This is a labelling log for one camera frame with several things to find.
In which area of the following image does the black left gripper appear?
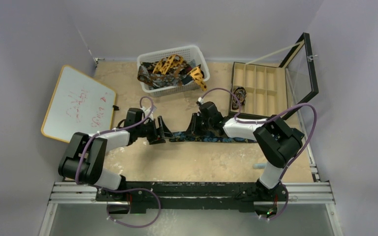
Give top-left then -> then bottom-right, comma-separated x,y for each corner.
135,116 -> 174,144

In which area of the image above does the navy blue shell pattern tie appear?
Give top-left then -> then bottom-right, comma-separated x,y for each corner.
169,131 -> 257,143

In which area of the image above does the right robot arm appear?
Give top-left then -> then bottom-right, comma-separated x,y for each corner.
184,102 -> 304,200

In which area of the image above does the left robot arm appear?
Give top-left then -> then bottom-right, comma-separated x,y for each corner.
58,108 -> 173,201

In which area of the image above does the dark brown patterned tie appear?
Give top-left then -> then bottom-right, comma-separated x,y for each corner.
137,62 -> 193,89

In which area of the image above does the rolled cat pattern tie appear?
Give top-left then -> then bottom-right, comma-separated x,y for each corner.
232,87 -> 247,110

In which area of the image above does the light blue marker pen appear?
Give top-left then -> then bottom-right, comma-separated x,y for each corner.
253,163 -> 267,170

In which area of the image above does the white plastic basket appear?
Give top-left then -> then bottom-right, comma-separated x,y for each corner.
137,45 -> 210,97

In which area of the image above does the black tie display box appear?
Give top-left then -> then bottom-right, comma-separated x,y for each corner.
228,32 -> 319,119

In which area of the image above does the yellow framed whiteboard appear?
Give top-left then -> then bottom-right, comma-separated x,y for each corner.
41,65 -> 117,143

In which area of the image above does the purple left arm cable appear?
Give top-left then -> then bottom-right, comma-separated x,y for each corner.
75,96 -> 161,229

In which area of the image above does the aluminium frame rail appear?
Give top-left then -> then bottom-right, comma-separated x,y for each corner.
47,63 -> 336,205

